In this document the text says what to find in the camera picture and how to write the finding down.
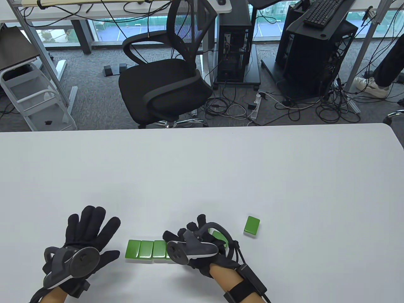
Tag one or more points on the person's left hand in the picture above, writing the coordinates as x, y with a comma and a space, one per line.
88, 230

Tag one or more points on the person's right hand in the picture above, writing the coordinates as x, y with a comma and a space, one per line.
205, 266

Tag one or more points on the group of green mahjong tiles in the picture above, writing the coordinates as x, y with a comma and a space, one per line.
146, 249

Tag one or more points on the green backed mahjong tile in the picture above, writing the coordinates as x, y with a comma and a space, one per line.
251, 225

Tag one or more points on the person's left forearm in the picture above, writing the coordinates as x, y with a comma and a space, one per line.
56, 296

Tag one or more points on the person's right forearm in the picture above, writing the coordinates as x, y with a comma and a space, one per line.
227, 281

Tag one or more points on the grey hand tracking controller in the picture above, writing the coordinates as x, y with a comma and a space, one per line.
199, 247
83, 262

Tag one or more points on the white step stool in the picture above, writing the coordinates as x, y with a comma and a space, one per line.
34, 118

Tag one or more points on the black foot pedal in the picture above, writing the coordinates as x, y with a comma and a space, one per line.
123, 67
108, 70

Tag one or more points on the black mesh office chair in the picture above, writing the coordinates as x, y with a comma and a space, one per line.
164, 85

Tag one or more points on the white power strip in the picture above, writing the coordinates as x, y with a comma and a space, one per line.
255, 109

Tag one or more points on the dark grey flat panel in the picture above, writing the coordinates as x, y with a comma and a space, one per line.
15, 47

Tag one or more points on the open black computer case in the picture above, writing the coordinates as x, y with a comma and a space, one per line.
309, 63

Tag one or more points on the chrome chair base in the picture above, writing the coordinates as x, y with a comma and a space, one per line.
393, 115

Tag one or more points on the black computer tower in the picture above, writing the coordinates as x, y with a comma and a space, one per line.
233, 19

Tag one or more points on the black office desk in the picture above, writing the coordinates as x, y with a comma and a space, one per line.
303, 26

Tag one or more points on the black keyboard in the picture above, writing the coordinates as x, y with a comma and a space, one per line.
325, 11

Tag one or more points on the aluminium frame post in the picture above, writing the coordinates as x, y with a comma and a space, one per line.
363, 53
38, 47

